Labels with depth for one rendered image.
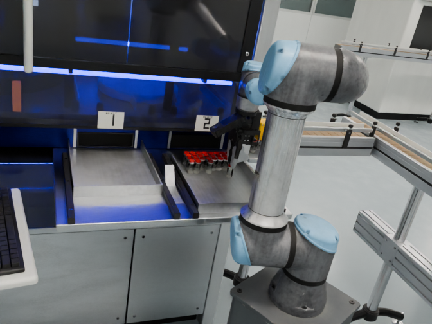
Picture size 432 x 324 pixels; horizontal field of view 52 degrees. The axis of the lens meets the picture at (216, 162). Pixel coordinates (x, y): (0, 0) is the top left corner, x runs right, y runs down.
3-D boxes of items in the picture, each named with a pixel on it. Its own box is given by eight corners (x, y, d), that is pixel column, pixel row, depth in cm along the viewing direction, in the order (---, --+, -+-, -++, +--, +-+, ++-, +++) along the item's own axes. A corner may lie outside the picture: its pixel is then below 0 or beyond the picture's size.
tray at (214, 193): (170, 162, 159) (171, 153, 158) (236, 162, 169) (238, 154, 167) (197, 213, 131) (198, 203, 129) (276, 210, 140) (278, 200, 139)
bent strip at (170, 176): (162, 180, 146) (164, 164, 144) (171, 180, 147) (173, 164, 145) (173, 202, 134) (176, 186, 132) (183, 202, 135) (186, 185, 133)
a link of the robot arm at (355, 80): (397, 50, 91) (314, 79, 139) (346, 42, 89) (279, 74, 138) (389, 107, 92) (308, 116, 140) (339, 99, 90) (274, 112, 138)
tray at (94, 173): (67, 148, 157) (67, 138, 155) (141, 148, 166) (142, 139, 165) (72, 197, 128) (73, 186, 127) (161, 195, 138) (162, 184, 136)
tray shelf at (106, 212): (52, 152, 155) (52, 147, 155) (236, 153, 181) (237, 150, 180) (56, 231, 115) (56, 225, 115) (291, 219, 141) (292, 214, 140)
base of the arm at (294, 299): (335, 300, 120) (345, 270, 116) (305, 327, 109) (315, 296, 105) (288, 270, 128) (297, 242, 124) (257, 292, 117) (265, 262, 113)
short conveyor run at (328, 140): (237, 157, 183) (244, 121, 177) (224, 141, 196) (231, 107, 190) (372, 157, 208) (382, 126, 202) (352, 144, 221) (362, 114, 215)
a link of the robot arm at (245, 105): (242, 99, 140) (233, 91, 147) (240, 113, 142) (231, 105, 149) (264, 100, 143) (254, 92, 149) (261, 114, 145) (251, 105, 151)
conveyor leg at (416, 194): (354, 312, 224) (405, 177, 193) (369, 310, 228) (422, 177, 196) (365, 326, 217) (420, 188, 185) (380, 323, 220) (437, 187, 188)
